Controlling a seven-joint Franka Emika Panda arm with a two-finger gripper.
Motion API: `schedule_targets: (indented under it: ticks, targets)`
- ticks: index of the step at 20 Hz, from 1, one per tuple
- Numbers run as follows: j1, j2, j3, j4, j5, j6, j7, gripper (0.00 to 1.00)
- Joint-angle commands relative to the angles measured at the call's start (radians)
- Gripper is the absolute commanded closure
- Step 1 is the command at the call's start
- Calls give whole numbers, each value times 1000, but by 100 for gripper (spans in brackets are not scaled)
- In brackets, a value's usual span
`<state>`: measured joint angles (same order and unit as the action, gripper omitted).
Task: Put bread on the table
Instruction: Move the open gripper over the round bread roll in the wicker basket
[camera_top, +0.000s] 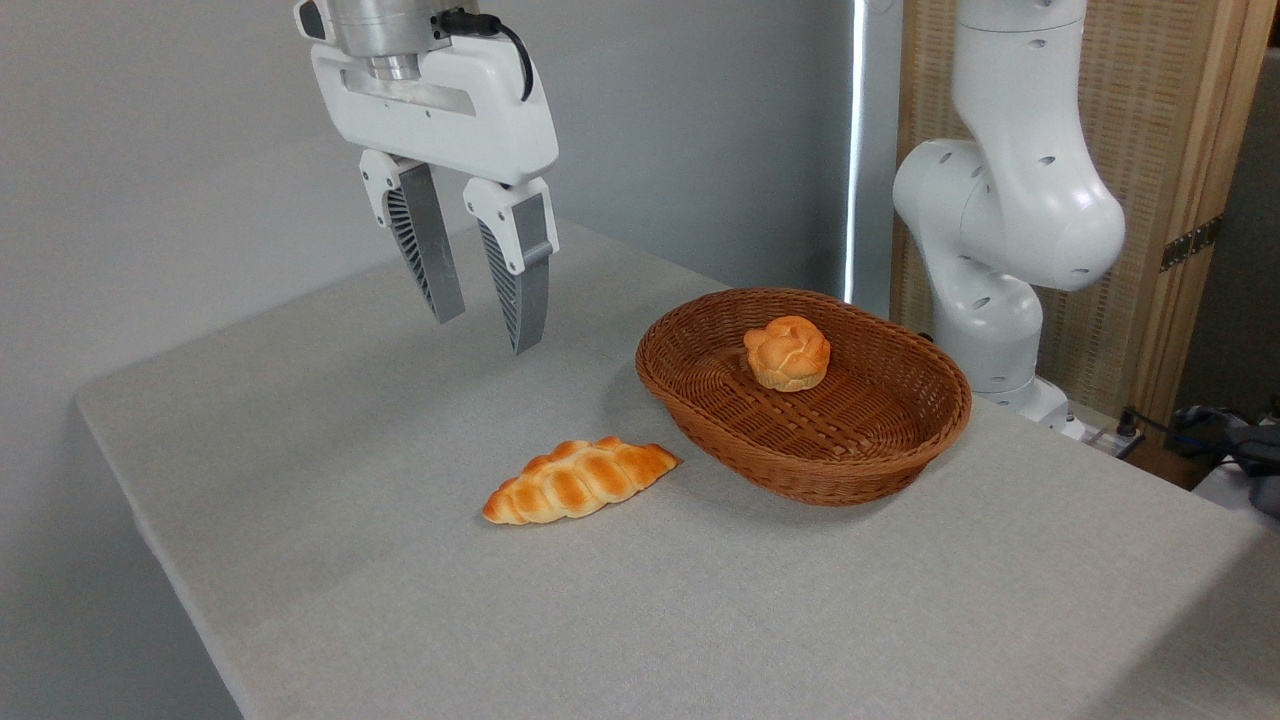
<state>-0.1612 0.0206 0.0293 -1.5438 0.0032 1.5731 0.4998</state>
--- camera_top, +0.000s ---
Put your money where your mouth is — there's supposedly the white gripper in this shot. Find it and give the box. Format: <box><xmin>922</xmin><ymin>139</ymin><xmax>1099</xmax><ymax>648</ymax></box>
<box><xmin>310</xmin><ymin>40</ymin><xmax>560</xmax><ymax>356</ymax></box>

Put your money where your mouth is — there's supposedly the round knotted bread roll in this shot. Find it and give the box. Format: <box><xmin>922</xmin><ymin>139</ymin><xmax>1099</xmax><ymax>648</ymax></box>
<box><xmin>743</xmin><ymin>316</ymin><xmax>832</xmax><ymax>393</ymax></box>

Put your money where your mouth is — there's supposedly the long braided bread loaf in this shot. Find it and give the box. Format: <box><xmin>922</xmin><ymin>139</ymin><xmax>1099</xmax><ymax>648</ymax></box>
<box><xmin>482</xmin><ymin>436</ymin><xmax>681</xmax><ymax>526</ymax></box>

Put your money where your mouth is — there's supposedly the grey fabric tablecloth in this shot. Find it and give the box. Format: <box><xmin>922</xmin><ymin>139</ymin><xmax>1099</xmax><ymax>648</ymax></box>
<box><xmin>75</xmin><ymin>210</ymin><xmax>1280</xmax><ymax>720</ymax></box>

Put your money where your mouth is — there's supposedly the white vertical light strip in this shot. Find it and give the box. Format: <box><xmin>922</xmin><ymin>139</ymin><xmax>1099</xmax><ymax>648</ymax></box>
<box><xmin>845</xmin><ymin>0</ymin><xmax>867</xmax><ymax>304</ymax></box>

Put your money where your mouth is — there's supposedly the brown oval wicker basket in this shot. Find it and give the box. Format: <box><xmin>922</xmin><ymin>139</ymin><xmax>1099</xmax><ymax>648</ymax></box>
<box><xmin>636</xmin><ymin>288</ymin><xmax>973</xmax><ymax>507</ymax></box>

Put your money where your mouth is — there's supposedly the wooden rattan folding screen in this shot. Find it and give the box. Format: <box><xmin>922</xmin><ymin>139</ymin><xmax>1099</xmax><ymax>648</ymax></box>
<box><xmin>890</xmin><ymin>0</ymin><xmax>1280</xmax><ymax>431</ymax></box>

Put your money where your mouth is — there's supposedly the dark metal screen hinge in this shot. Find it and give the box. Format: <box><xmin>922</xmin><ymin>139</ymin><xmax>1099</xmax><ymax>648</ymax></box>
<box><xmin>1160</xmin><ymin>215</ymin><xmax>1223</xmax><ymax>273</ymax></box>

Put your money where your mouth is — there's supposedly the grey blue cloth bundle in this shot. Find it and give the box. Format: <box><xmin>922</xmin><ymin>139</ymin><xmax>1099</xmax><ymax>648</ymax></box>
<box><xmin>1168</xmin><ymin>404</ymin><xmax>1280</xmax><ymax>519</ymax></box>

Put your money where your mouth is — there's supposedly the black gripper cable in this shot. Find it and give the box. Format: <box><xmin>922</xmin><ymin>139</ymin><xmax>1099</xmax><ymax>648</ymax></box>
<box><xmin>437</xmin><ymin>8</ymin><xmax>535</xmax><ymax>103</ymax></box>

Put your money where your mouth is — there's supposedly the black power cable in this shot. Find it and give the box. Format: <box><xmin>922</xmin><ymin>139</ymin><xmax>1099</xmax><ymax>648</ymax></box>
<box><xmin>1116</xmin><ymin>405</ymin><xmax>1280</xmax><ymax>473</ymax></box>

